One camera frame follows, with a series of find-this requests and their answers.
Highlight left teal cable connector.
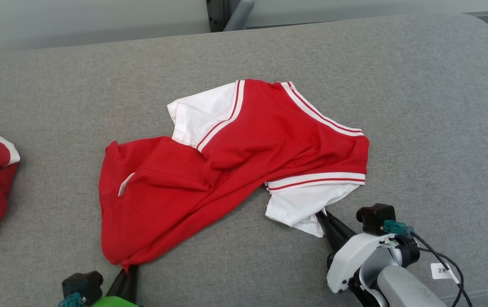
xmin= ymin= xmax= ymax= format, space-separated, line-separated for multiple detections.
xmin=58 ymin=292 xmax=86 ymax=307

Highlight teal cable connector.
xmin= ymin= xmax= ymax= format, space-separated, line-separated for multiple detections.
xmin=382 ymin=219 xmax=415 ymax=238
xmin=58 ymin=292 xmax=86 ymax=307

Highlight white cable label tag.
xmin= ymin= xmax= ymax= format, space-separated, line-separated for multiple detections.
xmin=430 ymin=263 xmax=456 ymax=280

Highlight red jersey shirt white sleeves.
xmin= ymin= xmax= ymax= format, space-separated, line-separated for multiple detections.
xmin=98 ymin=78 xmax=371 ymax=272

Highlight grey partition support foot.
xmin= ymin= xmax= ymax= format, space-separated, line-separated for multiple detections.
xmin=224 ymin=0 xmax=256 ymax=32

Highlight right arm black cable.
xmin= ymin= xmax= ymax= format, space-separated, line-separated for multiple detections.
xmin=410 ymin=232 xmax=474 ymax=307

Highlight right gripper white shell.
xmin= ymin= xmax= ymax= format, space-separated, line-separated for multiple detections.
xmin=315 ymin=209 xmax=398 ymax=295

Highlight right teal cable connector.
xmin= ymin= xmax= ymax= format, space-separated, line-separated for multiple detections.
xmin=382 ymin=219 xmax=415 ymax=238

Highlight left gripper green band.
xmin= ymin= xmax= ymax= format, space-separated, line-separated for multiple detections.
xmin=92 ymin=265 xmax=139 ymax=307

